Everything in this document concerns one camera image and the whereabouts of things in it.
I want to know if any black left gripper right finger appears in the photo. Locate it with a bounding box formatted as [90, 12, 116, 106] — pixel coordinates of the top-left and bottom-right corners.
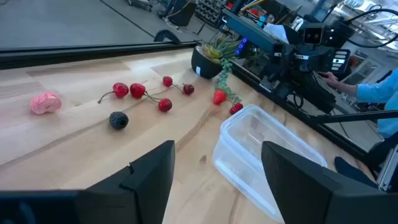
[261, 141, 379, 224]

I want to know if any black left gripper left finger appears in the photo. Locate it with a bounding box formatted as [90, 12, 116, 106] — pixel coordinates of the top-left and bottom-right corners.
[77, 140, 176, 224]

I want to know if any black toy blackberry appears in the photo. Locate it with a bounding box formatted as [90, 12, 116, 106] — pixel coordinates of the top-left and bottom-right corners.
[109, 111, 129, 131]

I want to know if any dark red toy raspberry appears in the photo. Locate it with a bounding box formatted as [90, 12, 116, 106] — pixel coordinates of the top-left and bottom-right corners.
[229, 101, 244, 116]

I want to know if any red toy strawberry with leaves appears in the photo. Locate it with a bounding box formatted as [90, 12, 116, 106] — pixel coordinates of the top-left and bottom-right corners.
[213, 89, 228, 106]

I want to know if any dark red toy cherry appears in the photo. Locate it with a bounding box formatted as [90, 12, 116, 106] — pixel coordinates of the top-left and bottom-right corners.
[182, 82, 195, 96]

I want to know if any pink bumpy toy fruit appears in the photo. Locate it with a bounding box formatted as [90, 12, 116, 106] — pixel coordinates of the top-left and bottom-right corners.
[30, 91, 63, 115]

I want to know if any clear plastic tupperware container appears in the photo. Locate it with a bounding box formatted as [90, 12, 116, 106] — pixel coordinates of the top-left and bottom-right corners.
[212, 104, 328, 223]

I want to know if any person's hand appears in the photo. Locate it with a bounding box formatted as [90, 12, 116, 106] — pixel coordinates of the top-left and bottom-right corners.
[318, 72, 340, 90]

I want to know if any white tissue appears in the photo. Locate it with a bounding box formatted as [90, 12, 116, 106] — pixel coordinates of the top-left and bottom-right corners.
[263, 22, 290, 44]

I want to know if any dark metal pole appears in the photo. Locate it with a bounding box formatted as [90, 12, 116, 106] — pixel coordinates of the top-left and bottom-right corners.
[309, 0, 335, 24]

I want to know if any person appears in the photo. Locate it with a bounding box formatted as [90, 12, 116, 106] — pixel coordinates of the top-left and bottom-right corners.
[318, 68, 398, 189]

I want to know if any grey desk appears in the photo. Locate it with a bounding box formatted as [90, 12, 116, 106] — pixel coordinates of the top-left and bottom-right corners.
[222, 8, 285, 55]

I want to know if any succulent plant in black pot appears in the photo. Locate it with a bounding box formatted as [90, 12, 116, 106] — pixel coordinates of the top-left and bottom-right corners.
[190, 36, 243, 105]

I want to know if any grey storage rack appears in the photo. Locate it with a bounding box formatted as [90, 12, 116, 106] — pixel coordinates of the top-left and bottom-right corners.
[194, 0, 226, 26]

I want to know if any black box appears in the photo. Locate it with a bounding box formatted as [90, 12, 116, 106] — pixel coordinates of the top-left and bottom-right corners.
[167, 0, 197, 27]

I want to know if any metal cart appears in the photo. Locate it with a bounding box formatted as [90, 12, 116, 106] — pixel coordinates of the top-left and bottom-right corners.
[126, 0, 155, 12]

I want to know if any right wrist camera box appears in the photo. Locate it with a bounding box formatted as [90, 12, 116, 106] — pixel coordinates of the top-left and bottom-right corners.
[302, 25, 325, 45]

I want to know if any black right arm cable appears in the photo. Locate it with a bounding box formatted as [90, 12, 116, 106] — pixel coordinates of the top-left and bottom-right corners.
[341, 7, 398, 49]

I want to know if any black arched frame clamp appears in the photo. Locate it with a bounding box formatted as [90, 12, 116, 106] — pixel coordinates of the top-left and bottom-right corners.
[153, 29, 182, 45]

